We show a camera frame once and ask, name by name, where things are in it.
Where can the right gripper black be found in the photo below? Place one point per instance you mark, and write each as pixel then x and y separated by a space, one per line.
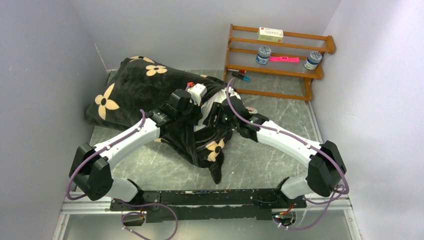
pixel 217 109

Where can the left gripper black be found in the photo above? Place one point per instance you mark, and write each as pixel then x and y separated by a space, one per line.
pixel 196 109

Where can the white pillow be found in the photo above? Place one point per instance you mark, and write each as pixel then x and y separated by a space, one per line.
pixel 218 97

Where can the black pillowcase with beige flowers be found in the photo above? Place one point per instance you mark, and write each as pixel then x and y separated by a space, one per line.
pixel 142 84

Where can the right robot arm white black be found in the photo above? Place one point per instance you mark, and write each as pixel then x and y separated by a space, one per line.
pixel 325 167

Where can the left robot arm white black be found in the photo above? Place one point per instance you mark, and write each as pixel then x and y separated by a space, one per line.
pixel 92 166

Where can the black blue marker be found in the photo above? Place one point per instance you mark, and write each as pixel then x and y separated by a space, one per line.
pixel 240 76

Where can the left blue white jar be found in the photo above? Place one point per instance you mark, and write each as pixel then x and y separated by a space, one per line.
pixel 263 55

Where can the blue white jar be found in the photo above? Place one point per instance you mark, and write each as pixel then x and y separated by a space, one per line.
pixel 263 55
pixel 312 60

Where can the pink highlighter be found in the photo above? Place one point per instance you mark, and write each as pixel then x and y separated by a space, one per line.
pixel 284 59

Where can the wooden shelf rack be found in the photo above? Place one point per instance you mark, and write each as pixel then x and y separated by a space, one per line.
pixel 242 48

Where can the white green box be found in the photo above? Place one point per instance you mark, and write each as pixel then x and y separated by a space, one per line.
pixel 270 34

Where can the right blue white jar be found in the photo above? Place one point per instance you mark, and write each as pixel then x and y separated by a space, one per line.
pixel 312 60

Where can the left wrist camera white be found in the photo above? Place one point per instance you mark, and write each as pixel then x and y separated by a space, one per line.
pixel 196 92

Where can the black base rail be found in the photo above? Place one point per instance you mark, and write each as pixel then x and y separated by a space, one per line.
pixel 258 203

